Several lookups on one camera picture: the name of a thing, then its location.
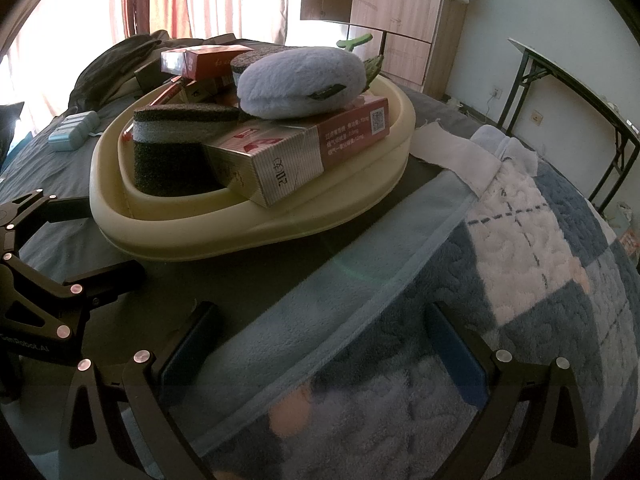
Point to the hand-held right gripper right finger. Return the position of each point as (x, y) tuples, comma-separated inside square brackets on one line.
[(457, 350)]

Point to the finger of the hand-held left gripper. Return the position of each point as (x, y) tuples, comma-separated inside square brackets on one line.
[(50, 206), (100, 280)]

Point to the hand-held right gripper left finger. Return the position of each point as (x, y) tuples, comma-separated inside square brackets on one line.
[(187, 355)]

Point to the round black white sponge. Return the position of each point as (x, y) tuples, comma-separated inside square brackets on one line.
[(250, 60), (170, 160)]

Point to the cream plastic basin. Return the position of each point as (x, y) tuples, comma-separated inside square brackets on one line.
[(300, 220)]

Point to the glossy pink printed box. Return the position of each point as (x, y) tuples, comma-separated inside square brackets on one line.
[(280, 170)]

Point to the pale plush toy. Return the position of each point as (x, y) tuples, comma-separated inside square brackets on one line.
[(300, 80)]

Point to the light blue plastic case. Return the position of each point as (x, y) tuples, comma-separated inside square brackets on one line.
[(72, 130)]

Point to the blue white checkered blanket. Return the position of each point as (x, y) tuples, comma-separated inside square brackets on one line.
[(525, 240)]

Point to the dark backpack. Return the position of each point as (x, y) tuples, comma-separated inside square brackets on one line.
[(110, 65)]

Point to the black leg folding table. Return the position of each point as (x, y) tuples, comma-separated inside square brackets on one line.
[(565, 67)]

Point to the wooden wardrobe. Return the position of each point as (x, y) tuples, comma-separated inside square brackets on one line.
[(395, 0)]

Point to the wall outlet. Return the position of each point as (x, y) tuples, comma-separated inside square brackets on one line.
[(536, 117)]

